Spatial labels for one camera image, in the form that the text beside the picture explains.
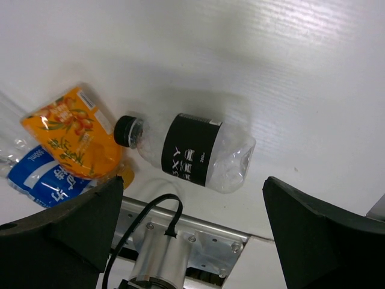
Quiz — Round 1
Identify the clear bottle black label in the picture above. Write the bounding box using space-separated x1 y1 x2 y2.
114 112 256 194

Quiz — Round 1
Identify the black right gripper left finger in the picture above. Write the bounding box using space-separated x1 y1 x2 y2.
1 176 123 288

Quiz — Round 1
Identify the thin black cable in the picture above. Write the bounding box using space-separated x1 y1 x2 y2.
101 193 184 289

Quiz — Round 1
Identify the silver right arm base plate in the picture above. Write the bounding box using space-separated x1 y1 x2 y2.
111 195 250 279

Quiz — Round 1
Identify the orange label plastic bottle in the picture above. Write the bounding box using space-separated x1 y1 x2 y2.
20 86 135 188

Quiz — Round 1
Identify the blue label plastic bottle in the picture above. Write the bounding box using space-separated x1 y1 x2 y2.
6 145 97 208

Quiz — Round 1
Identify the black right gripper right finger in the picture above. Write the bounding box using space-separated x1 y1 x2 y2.
262 176 384 288

